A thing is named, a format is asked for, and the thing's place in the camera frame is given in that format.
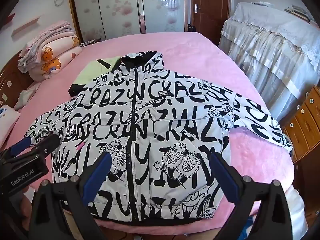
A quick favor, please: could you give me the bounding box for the pink bed sheet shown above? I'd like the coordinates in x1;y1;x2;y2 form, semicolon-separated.
0;31;308;240

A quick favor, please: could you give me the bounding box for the brown wooden door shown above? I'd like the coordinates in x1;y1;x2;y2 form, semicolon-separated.
191;0;232;33

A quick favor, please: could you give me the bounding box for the light green cloth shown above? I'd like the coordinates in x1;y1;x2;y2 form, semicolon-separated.
69;56;123;97

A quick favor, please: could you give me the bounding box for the cartoon bear printed blanket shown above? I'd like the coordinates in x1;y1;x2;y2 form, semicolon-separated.
28;36;83;82

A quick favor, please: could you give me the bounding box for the white pillow with blue print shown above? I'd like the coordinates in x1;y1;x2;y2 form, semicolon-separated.
0;104;22;148

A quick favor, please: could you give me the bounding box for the white black printed jacket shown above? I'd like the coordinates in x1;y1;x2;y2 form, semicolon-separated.
25;50;293;223

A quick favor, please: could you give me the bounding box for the wardrobe with floral sliding doors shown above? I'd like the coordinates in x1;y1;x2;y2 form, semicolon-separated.
67;0;193;42

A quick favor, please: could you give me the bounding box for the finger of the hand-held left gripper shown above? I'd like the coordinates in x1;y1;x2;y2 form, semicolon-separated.
0;136;36;159
31;132;61;156

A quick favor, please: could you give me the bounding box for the stack of books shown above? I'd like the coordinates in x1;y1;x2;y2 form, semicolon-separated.
284;4;316;22

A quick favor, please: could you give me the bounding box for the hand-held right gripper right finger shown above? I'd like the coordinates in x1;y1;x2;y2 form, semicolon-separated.
210;152;294;240

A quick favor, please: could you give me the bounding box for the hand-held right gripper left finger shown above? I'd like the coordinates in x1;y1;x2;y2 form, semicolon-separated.
29;152;113;240

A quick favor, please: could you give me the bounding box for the wooden drawer cabinet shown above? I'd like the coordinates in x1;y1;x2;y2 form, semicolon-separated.
282;85;320;161

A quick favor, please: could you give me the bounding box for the wooden headboard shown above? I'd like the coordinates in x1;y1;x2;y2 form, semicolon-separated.
0;57;33;110

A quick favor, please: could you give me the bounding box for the white lace furniture cover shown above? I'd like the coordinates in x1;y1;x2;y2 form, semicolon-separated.
218;2;320;123

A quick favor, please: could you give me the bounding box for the stack of folded pink quilts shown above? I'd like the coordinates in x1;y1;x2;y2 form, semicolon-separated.
17;21;77;67

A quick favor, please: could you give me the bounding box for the white crumpled cloth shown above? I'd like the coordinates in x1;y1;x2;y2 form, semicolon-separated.
14;82;42;111

